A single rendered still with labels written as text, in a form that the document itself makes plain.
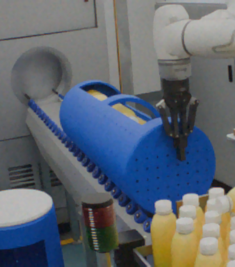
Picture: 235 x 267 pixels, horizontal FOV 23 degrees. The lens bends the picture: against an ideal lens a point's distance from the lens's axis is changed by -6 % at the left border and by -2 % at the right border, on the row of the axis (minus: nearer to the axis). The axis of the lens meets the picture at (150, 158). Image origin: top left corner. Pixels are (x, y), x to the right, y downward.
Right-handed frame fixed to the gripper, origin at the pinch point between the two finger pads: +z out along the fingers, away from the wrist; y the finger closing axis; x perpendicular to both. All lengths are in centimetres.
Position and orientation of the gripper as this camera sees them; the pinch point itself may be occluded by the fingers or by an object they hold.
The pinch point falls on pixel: (180, 147)
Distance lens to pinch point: 168.8
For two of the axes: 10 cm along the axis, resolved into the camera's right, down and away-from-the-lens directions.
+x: -3.6, -2.6, 9.0
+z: 0.8, 9.5, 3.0
